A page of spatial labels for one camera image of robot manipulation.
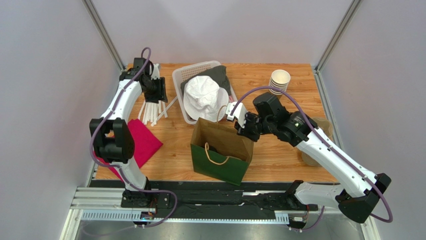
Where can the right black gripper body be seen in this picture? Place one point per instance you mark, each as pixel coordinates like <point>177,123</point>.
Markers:
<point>250,126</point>

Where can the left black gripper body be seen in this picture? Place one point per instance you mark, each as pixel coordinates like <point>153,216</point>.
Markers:
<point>156,91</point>

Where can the green paper bag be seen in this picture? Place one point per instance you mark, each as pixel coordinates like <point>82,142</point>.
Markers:
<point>236,152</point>

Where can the black cup lid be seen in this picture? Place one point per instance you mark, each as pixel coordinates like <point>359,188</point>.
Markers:
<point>212,151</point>

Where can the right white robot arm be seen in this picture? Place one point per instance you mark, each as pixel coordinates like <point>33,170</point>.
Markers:
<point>358,190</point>

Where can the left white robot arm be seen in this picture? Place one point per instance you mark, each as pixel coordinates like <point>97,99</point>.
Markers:
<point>129,90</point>

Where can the bundle of white straws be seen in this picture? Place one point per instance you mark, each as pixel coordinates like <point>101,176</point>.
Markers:
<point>153,112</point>

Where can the white plastic basket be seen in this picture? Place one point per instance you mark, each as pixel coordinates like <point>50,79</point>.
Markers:
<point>181,74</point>

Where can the white bucket hat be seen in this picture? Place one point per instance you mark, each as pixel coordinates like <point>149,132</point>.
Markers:
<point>204,98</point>

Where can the stack of paper cups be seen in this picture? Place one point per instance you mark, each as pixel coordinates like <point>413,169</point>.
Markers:
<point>280,79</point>

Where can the red cloth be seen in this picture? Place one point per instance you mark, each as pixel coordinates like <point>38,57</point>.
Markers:
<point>143,143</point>

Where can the olive green cloth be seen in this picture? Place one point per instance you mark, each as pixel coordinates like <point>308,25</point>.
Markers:
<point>217,73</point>

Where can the beige cup carrier tray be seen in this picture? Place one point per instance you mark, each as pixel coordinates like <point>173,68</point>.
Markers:
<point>327,128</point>

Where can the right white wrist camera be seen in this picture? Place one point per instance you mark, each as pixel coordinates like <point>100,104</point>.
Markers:
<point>236,112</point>

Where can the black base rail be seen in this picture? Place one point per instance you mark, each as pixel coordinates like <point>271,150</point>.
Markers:
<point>213,201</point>

